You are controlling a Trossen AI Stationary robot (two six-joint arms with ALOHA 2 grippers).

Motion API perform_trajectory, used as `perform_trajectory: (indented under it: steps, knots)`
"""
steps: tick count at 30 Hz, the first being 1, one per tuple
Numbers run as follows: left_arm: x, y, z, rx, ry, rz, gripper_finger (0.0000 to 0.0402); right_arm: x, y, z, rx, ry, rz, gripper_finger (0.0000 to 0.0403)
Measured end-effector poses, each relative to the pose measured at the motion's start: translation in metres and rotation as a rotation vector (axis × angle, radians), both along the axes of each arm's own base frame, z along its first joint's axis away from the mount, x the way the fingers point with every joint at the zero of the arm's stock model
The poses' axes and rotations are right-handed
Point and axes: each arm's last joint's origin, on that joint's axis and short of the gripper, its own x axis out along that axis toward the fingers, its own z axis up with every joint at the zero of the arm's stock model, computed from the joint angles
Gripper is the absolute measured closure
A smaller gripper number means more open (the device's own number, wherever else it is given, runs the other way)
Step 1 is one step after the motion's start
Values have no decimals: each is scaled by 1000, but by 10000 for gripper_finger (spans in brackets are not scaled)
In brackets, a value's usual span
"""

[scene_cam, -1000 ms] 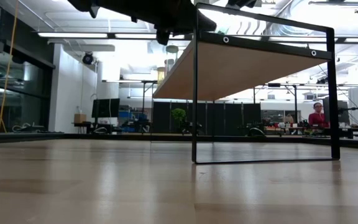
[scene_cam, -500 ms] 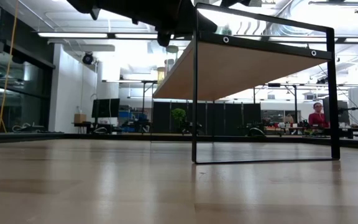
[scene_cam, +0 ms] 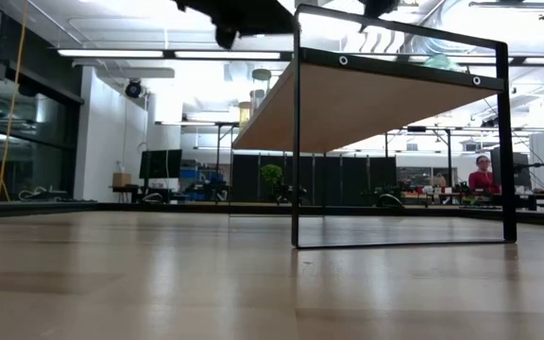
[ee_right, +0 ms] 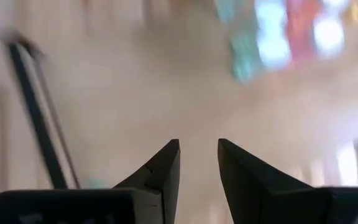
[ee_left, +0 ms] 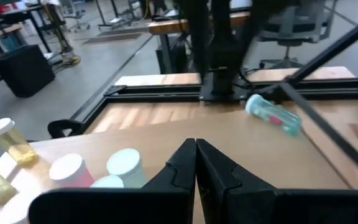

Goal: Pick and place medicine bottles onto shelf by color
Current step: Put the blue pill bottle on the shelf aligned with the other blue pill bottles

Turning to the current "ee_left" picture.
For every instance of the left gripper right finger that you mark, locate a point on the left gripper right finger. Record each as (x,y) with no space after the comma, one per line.
(244,205)

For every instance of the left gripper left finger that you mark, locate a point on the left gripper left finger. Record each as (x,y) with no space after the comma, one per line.
(154,205)

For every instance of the small clear cup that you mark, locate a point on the small clear cup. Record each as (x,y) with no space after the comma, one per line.
(124,161)

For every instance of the pink pill bottle white cap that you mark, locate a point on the pink pill bottle white cap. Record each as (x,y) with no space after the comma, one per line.
(67,166)

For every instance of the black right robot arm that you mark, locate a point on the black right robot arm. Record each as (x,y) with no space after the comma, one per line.
(222,46)

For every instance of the brown striped floor mat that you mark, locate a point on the brown striped floor mat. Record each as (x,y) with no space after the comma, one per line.
(113,37)

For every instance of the wooden table gray leg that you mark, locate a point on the wooden table gray leg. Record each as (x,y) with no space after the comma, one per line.
(166,26)

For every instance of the gray office chair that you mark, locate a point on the gray office chair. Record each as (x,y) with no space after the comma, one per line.
(294,28)

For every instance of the black cube cabinet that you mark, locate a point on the black cube cabinet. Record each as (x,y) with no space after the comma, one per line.
(23,70)

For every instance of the black standing desk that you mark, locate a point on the black standing desk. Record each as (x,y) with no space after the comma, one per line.
(113,12)

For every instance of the light office chair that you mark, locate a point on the light office chair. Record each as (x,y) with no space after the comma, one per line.
(76,12)

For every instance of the wooden workbench gray legs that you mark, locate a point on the wooden workbench gray legs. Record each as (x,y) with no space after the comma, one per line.
(2,31)

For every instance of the wooden shelf black frame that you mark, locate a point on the wooden shelf black frame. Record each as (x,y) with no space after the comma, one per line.
(228,149)

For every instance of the black aluminium table frame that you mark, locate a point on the black aluminium table frame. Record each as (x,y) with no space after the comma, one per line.
(154,91)

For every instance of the black frame clamp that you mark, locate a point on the black frame clamp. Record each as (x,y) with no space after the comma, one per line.
(64,127)

